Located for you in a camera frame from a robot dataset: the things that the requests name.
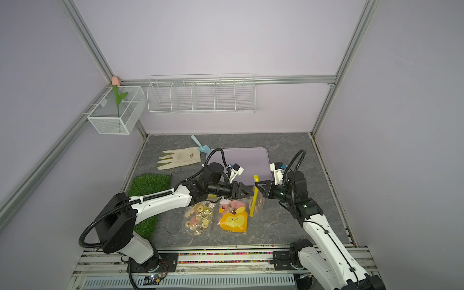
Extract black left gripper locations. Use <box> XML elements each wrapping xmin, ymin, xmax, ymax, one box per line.
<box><xmin>208</xmin><ymin>181</ymin><xmax>254</xmax><ymax>200</ymax></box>

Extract clear ziploc bag of cookies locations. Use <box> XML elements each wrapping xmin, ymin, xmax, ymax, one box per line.
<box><xmin>249</xmin><ymin>175</ymin><xmax>264</xmax><ymax>218</ymax></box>

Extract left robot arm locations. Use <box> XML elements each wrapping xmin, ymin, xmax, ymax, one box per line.
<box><xmin>78</xmin><ymin>159</ymin><xmax>253</xmax><ymax>267</ymax></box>

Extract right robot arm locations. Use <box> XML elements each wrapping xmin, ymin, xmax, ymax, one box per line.
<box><xmin>255</xmin><ymin>149</ymin><xmax>385</xmax><ymax>290</ymax></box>

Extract ziploc bag with yellow toy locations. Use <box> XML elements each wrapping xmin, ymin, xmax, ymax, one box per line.
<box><xmin>218</xmin><ymin>199</ymin><xmax>249</xmax><ymax>234</ymax></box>

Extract ziploc bag with small cookies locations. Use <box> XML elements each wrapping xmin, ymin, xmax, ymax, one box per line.
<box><xmin>184</xmin><ymin>201</ymin><xmax>216</xmax><ymax>236</ymax></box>

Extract lilac plastic tray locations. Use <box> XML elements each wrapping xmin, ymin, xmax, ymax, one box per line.
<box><xmin>223</xmin><ymin>147</ymin><xmax>274</xmax><ymax>186</ymax></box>

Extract light blue garden trowel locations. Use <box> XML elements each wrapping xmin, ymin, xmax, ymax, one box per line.
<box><xmin>190</xmin><ymin>135</ymin><xmax>211</xmax><ymax>153</ymax></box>

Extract cream gardening glove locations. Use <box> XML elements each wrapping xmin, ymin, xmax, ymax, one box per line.
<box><xmin>157</xmin><ymin>147</ymin><xmax>201</xmax><ymax>170</ymax></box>

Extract green artificial grass mat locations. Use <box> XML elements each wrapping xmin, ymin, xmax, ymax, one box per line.
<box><xmin>126</xmin><ymin>173</ymin><xmax>174</xmax><ymax>240</ymax></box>

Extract artificial pink tulip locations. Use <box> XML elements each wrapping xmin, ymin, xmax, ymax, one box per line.
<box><xmin>111</xmin><ymin>76</ymin><xmax>128</xmax><ymax>117</ymax></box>

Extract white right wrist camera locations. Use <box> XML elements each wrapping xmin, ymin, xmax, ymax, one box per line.
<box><xmin>269</xmin><ymin>162</ymin><xmax>287</xmax><ymax>186</ymax></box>

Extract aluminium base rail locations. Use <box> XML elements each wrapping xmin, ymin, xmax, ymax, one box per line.
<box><xmin>65</xmin><ymin>243</ymin><xmax>381</xmax><ymax>290</ymax></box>

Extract white wire wall shelf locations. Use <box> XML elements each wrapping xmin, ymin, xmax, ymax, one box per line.
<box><xmin>147</xmin><ymin>74</ymin><xmax>257</xmax><ymax>113</ymax></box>

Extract white mesh wall box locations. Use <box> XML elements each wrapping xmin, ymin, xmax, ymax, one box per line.
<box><xmin>87</xmin><ymin>86</ymin><xmax>147</xmax><ymax>135</ymax></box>

